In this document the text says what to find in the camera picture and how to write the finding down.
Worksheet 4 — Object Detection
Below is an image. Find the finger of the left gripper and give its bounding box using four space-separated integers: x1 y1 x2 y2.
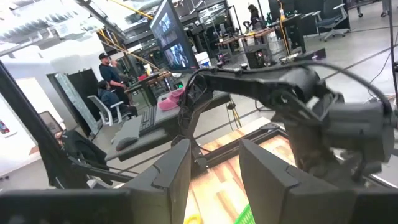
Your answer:
284 119 343 184
351 157 383 184

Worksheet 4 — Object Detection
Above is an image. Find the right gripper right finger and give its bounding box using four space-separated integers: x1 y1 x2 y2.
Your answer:
238 138 357 224

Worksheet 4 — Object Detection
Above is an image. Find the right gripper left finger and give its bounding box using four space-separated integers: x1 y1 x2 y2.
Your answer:
123 138 192 224

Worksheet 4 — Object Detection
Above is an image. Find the yellow spring keychain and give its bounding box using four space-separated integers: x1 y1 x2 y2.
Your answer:
183 213 203 224

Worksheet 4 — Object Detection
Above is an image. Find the green plastic basket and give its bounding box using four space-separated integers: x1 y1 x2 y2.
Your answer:
233 203 256 224

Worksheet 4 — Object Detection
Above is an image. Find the grey keyboard tray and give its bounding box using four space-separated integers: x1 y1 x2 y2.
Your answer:
104 114 175 162

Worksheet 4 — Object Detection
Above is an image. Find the black computer mouse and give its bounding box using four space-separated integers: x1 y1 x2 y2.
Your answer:
115 136 139 152

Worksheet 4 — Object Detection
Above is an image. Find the dark grey desk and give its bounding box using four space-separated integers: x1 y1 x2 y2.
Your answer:
104 88 233 162

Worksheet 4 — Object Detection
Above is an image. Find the black keyboard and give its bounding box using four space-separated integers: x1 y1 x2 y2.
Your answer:
139 105 159 137

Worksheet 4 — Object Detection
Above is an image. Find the pink hat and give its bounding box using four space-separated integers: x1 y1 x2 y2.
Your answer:
157 87 187 112

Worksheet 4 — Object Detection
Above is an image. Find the black stand pole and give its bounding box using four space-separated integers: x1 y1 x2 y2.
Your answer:
387 0 398 106

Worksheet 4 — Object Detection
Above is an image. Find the white office chair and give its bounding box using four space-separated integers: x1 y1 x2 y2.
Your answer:
86 95 133 128

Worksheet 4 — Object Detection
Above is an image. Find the black jacket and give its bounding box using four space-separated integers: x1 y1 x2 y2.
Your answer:
58 129 111 187

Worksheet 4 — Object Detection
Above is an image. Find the person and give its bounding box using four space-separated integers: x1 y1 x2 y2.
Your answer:
97 80 139 119
247 3 265 32
98 52 131 105

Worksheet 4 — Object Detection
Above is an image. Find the black computer tower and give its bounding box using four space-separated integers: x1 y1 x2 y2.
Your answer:
244 43 272 70

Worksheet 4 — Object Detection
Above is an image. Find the grey office chair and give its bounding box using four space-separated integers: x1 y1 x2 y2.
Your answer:
312 2 351 43

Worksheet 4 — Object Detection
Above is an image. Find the black and silver board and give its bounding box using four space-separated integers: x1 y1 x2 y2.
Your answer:
46 68 101 138

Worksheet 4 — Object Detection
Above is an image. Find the wooden workbench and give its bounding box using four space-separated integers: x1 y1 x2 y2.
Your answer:
216 26 277 47

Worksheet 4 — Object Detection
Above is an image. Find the large black desk monitor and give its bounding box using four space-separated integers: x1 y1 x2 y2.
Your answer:
149 0 200 73

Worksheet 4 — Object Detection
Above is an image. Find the black table frame rail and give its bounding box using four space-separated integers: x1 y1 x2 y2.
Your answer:
198 123 292 170

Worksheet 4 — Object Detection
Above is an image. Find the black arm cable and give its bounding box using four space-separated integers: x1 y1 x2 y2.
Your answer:
279 59 393 116

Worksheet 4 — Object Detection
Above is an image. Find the black rig frame post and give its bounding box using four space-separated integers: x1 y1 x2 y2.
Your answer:
0 60 81 190

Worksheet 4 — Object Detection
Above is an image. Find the yellow overhead cable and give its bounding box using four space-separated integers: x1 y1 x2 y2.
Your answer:
108 0 155 21

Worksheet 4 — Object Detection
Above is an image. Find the framed wall picture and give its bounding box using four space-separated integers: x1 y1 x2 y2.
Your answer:
0 119 16 138

